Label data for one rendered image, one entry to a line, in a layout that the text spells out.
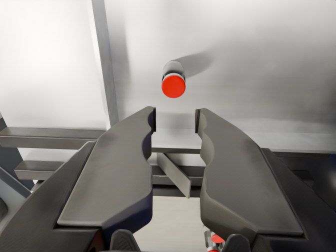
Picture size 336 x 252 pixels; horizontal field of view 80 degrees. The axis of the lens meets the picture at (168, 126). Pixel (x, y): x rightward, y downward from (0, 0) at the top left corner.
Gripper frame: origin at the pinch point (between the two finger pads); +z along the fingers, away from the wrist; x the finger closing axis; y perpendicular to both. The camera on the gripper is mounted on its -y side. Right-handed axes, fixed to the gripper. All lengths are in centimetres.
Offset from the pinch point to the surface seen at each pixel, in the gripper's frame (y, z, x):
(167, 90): 0.8, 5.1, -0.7
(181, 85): 0.3, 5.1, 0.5
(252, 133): 7.6, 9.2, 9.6
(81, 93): 3.5, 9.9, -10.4
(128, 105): 4.6, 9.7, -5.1
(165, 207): 23.1, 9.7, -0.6
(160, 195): 16.1, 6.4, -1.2
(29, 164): 13.9, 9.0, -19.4
